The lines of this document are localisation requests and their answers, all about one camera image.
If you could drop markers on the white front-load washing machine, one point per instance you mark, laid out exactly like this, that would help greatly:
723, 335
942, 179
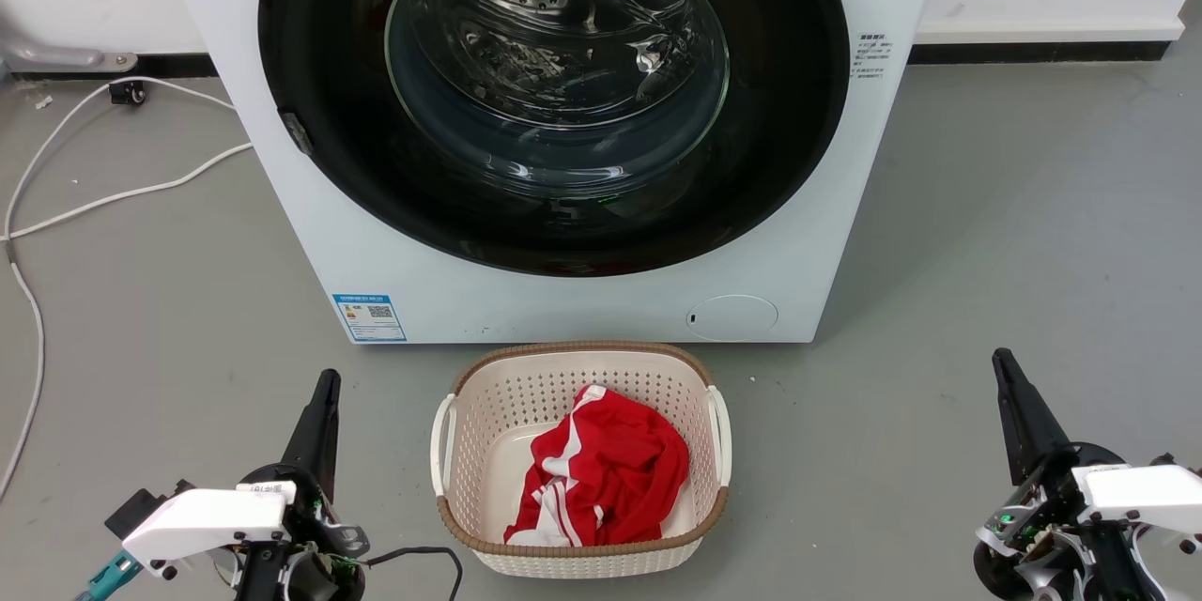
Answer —
310, 254

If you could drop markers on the round black glass washer door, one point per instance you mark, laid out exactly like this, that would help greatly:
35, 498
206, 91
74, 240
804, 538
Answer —
563, 244

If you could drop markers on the beige perforated laundry basket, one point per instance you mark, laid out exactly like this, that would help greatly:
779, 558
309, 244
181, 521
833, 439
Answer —
526, 394

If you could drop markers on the red and white garment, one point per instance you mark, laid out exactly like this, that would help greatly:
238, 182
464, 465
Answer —
610, 470

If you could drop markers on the blue energy label sticker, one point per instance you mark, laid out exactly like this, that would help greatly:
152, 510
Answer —
368, 317

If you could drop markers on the small black caster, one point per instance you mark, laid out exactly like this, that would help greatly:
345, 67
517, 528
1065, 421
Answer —
127, 93

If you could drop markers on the round white filter cover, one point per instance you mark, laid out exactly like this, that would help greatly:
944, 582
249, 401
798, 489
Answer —
737, 317

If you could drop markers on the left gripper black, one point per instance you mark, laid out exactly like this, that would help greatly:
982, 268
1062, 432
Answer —
310, 535

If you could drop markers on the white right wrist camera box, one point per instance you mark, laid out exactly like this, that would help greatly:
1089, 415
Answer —
1141, 493

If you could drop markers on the small printed text sticker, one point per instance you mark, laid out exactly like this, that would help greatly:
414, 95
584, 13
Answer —
870, 56

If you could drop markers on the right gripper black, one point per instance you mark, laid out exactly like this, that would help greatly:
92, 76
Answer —
1042, 526

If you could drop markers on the grey metal floor bracket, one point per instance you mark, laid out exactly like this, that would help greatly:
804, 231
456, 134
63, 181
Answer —
56, 56

